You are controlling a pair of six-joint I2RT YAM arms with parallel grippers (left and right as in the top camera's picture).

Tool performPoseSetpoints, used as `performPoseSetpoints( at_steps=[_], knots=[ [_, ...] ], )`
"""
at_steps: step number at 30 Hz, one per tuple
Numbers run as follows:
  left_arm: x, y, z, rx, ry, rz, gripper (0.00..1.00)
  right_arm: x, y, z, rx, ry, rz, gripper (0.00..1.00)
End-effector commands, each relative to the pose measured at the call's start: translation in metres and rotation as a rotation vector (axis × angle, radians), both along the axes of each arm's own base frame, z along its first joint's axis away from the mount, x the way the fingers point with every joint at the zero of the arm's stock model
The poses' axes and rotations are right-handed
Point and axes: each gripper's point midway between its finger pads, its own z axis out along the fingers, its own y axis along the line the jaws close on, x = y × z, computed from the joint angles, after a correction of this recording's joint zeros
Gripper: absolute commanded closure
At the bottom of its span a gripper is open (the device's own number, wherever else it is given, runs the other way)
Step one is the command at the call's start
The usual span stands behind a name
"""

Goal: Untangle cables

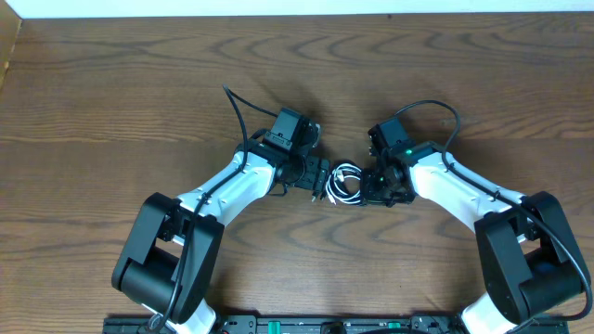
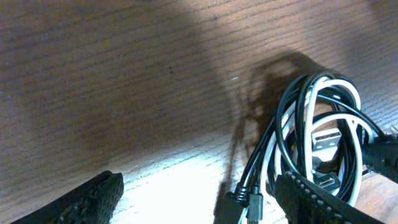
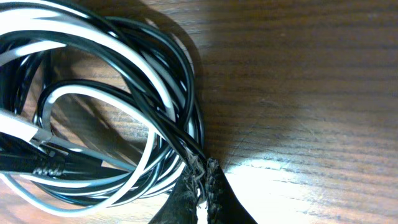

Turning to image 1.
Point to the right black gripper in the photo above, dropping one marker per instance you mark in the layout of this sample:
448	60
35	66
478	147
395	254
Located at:
371	186

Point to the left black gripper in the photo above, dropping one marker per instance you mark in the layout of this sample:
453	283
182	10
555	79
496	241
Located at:
314	172

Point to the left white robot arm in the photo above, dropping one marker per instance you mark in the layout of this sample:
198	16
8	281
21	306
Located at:
168	259

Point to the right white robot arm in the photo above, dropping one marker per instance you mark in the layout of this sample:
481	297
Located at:
529	257

